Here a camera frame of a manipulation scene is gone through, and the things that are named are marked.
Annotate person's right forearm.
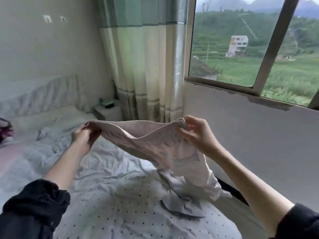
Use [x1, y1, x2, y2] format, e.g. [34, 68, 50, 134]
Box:
[209, 147, 319, 239]

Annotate white building outside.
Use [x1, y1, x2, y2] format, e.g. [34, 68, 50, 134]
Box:
[225, 35, 249, 58]

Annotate white tufted headboard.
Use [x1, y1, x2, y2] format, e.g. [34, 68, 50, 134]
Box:
[0, 74, 93, 120]

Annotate person's left hand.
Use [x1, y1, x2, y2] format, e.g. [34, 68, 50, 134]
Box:
[71, 122, 103, 157]

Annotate white bedside cabinet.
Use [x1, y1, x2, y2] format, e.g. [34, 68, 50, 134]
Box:
[92, 103, 124, 122]

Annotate dark framed window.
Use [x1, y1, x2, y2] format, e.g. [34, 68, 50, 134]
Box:
[184, 0, 319, 112]

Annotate dark red fabric item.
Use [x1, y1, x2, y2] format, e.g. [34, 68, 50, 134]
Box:
[0, 118, 15, 145]

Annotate pink pillow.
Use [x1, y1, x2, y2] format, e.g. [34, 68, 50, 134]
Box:
[0, 142, 28, 177]

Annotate person's right hand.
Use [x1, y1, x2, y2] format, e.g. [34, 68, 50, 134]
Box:
[174, 115, 222, 160]

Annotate white pillow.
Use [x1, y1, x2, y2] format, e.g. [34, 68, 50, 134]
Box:
[10, 105, 95, 142]

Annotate white dotted bed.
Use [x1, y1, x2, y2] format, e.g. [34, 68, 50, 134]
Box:
[0, 117, 270, 239]

